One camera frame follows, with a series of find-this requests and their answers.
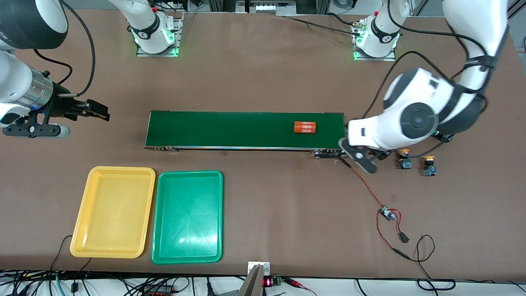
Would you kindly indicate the red digit display module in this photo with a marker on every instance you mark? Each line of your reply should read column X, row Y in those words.
column 268, row 282

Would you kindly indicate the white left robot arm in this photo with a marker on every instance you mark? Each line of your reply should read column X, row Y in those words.
column 415, row 119

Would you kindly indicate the grey wedge camera mount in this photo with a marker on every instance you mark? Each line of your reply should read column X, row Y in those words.
column 252, row 285

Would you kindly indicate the green plastic tray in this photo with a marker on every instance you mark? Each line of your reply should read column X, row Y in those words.
column 188, row 218

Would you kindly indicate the yellow push button switch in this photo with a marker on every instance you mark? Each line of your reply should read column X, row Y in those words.
column 405, row 164
column 430, row 170

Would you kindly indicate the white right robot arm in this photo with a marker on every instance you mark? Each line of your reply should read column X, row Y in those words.
column 144, row 24

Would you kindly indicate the orange cylinder white 4680 print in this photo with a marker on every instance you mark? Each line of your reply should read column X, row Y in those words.
column 305, row 127

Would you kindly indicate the small metal bracket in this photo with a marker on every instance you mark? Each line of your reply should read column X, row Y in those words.
column 265, row 269

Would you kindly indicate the red alligator clip lead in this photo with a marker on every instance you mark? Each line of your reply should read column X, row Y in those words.
column 296, row 283

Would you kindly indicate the small speed controller board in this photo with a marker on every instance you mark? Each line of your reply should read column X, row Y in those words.
column 386, row 213

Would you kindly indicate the white background device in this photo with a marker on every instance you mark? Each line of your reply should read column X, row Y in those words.
column 267, row 7

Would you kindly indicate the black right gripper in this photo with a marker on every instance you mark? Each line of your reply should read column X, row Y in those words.
column 61, row 104

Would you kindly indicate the yellow plastic tray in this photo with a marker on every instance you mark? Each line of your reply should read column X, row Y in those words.
column 113, row 211

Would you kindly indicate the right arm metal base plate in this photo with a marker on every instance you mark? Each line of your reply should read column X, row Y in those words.
column 179, row 37

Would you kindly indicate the green push button switch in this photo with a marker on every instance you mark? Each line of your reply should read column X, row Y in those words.
column 447, row 137

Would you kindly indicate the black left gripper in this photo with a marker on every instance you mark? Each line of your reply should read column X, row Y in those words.
column 381, row 154

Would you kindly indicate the orange black power strip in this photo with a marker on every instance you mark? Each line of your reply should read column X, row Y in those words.
column 158, row 292

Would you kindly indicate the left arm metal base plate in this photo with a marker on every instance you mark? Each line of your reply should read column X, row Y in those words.
column 390, row 58

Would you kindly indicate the green conveyor belt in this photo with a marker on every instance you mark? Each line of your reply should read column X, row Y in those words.
column 246, row 129

